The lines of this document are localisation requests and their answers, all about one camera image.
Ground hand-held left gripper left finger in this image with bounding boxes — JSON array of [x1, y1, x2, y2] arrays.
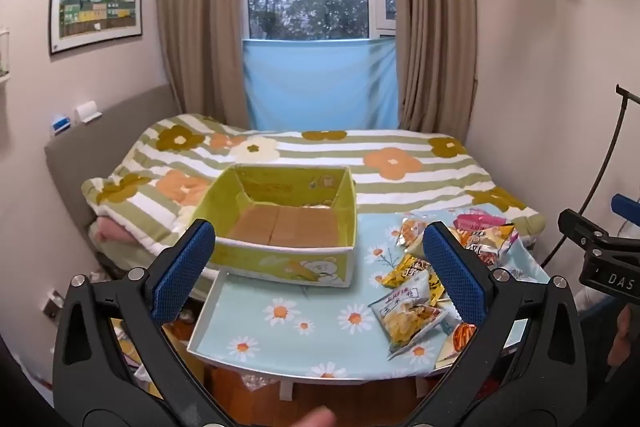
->
[[52, 219, 236, 427]]

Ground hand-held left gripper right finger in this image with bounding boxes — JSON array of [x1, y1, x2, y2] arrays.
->
[[405, 221, 588, 427]]

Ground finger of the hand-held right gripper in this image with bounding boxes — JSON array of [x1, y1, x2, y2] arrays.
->
[[611, 194, 640, 221], [557, 208, 622, 259]]

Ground green cardboard box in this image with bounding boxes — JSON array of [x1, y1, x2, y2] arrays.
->
[[192, 164, 358, 289]]

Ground person's right hand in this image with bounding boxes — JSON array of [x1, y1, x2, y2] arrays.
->
[[606, 308, 634, 382]]

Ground person's left hand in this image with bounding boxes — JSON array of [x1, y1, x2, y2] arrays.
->
[[289, 406, 338, 427]]

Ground yellow and black snack packet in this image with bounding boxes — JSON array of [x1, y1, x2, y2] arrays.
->
[[376, 254, 446, 305]]

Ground yellow red white snack packet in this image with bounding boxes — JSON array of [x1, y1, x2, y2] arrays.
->
[[462, 224, 518, 268]]

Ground small yellow white snack packet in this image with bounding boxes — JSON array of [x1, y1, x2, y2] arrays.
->
[[397, 217, 428, 248]]

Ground white chip snack packet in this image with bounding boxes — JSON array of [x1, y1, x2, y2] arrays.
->
[[369, 271, 449, 360]]

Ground orange snack packet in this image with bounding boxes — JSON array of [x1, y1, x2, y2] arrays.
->
[[434, 319, 476, 370]]

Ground pink pillow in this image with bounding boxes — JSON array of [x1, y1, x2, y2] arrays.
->
[[90, 216, 153, 249]]

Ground daisy print tablecloth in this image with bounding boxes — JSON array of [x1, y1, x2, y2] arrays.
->
[[187, 204, 551, 380]]

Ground grey headboard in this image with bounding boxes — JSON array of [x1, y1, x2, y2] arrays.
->
[[44, 83, 181, 268]]

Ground striped floral blanket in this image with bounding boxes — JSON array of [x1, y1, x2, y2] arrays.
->
[[81, 113, 546, 258]]

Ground white small device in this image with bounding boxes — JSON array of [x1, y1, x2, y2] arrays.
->
[[74, 102, 102, 124]]

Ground light blue window cloth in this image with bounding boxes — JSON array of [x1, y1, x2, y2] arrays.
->
[[242, 38, 401, 132]]

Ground beige curtain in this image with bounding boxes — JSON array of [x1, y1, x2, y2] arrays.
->
[[387, 0, 478, 142], [155, 0, 251, 130]]

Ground framed house picture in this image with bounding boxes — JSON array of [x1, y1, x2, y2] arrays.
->
[[48, 0, 143, 56]]

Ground black cable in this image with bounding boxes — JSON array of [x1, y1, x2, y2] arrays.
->
[[540, 84, 640, 268]]

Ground white wall socket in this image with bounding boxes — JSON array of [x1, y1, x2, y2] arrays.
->
[[42, 289, 63, 319]]

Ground white wall shelf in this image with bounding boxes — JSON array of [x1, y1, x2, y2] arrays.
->
[[0, 27, 12, 82]]

